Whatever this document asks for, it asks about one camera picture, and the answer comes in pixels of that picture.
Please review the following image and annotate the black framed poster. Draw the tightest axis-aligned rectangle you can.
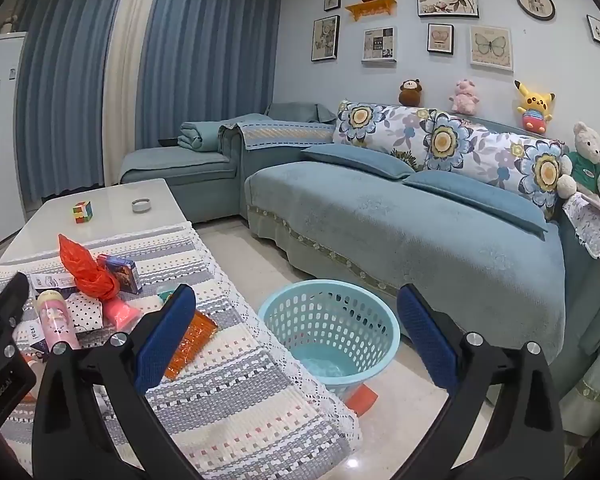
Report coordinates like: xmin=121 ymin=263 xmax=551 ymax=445
xmin=311 ymin=14 xmax=341 ymax=63

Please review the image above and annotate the white blue printed box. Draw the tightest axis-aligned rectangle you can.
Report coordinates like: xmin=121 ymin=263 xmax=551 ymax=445
xmin=28 ymin=272 xmax=76 ymax=294

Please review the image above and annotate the light blue plastic basket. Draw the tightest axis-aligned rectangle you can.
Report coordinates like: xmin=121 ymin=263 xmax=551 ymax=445
xmin=257 ymin=279 xmax=401 ymax=400

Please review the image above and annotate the woven striped tablecloth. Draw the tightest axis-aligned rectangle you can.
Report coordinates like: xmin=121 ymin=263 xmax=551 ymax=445
xmin=0 ymin=222 xmax=362 ymax=479

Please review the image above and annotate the folded blue blanket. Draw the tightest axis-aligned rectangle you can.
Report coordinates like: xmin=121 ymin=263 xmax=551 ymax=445
xmin=177 ymin=121 xmax=231 ymax=154

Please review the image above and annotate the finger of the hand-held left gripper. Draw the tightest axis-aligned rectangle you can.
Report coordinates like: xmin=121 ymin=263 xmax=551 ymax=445
xmin=0 ymin=273 xmax=31 ymax=357

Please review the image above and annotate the white teddy bear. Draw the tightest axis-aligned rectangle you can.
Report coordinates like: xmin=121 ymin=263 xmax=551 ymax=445
xmin=557 ymin=120 xmax=600 ymax=200

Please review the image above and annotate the yellow mouse plush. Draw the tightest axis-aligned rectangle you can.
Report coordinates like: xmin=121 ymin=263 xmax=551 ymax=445
xmin=513 ymin=79 xmax=556 ymax=135

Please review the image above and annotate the large butterfly wall picture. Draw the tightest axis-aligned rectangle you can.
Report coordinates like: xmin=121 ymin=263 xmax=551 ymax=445
xmin=469 ymin=24 xmax=514 ymax=71

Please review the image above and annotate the blue curtain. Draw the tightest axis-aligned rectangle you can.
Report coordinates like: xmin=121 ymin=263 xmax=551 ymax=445
xmin=14 ymin=0 xmax=131 ymax=203
xmin=139 ymin=0 xmax=287 ymax=150

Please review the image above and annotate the white curtain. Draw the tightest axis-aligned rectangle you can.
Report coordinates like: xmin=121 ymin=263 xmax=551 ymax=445
xmin=101 ymin=0 xmax=157 ymax=187

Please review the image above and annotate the small butterfly picture frame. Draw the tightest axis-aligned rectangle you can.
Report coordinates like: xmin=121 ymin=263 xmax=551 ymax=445
xmin=427 ymin=22 xmax=455 ymax=55

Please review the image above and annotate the blue corner sofa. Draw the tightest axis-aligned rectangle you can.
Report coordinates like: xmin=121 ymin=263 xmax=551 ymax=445
xmin=118 ymin=102 xmax=600 ymax=438

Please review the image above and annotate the orange wall shelf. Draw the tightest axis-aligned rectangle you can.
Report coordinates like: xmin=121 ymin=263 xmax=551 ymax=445
xmin=344 ymin=0 xmax=399 ymax=22

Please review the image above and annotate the pink pig plush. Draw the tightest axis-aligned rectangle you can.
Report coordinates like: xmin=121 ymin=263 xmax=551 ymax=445
xmin=448 ymin=78 xmax=481 ymax=115

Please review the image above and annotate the floral cushion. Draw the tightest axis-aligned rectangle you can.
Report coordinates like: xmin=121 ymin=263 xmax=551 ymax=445
xmin=509 ymin=137 xmax=572 ymax=222
xmin=419 ymin=109 xmax=527 ymax=188
xmin=332 ymin=99 xmax=431 ymax=172

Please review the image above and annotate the white patchwork wall picture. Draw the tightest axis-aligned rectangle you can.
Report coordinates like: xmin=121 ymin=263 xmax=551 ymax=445
xmin=361 ymin=26 xmax=398 ymax=64

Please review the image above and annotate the pink packet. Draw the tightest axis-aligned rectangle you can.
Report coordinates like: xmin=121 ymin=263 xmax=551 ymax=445
xmin=101 ymin=297 xmax=142 ymax=332

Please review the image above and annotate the small white carton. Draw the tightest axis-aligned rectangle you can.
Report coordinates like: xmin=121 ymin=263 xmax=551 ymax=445
xmin=14 ymin=322 xmax=46 ymax=351

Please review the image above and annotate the purple carton box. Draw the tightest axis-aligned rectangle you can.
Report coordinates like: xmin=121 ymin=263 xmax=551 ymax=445
xmin=97 ymin=254 xmax=144 ymax=295

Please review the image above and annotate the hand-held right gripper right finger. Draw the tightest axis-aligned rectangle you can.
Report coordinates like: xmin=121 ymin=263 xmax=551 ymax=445
xmin=396 ymin=284 xmax=566 ymax=480

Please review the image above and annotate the blue pillow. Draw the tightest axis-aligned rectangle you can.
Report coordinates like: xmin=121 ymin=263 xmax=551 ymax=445
xmin=402 ymin=169 xmax=549 ymax=234
xmin=300 ymin=143 xmax=416 ymax=181

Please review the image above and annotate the orange foil packet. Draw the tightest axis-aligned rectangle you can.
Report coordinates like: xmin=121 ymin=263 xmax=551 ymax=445
xmin=164 ymin=309 xmax=219 ymax=380

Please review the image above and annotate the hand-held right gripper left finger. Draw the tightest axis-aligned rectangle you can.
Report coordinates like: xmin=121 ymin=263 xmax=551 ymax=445
xmin=31 ymin=284 xmax=216 ymax=480

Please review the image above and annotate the pink bottle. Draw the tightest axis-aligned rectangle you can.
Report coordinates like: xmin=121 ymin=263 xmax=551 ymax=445
xmin=35 ymin=290 xmax=81 ymax=352

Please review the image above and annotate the orange plastic bag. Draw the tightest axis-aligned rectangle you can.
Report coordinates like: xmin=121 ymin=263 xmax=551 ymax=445
xmin=57 ymin=233 xmax=121 ymax=306

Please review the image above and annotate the brown monkey plush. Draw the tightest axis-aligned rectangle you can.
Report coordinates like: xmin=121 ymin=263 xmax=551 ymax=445
xmin=398 ymin=78 xmax=425 ymax=108

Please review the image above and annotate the striped blue armrest cover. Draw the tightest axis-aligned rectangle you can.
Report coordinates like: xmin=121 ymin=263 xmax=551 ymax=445
xmin=218 ymin=114 xmax=337 ymax=152

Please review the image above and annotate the round wall frame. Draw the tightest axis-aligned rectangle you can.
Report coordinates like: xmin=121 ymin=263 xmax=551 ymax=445
xmin=515 ymin=0 xmax=556 ymax=22

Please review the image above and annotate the colourful puzzle cube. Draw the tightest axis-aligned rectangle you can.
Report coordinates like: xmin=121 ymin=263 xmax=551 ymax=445
xmin=70 ymin=200 xmax=94 ymax=224

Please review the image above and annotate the polka dot box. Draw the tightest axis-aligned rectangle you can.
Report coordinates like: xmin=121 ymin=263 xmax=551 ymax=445
xmin=64 ymin=292 xmax=105 ymax=334

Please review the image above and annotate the orange flat object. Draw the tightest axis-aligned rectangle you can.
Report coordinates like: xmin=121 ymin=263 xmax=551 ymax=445
xmin=347 ymin=384 xmax=380 ymax=417

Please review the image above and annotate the floral white armrest cloth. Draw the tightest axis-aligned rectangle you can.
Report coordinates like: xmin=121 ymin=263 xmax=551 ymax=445
xmin=562 ymin=192 xmax=600 ymax=260

